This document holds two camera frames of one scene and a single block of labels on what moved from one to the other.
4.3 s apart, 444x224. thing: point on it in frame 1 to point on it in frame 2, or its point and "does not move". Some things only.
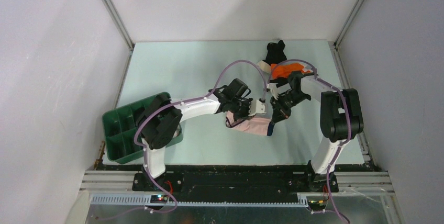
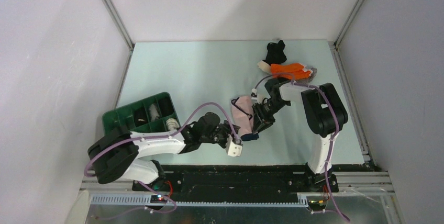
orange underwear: (284, 70) does not move
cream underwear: (264, 66) does not move
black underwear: (275, 53) does not move
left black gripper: (245, 115) to (228, 130)
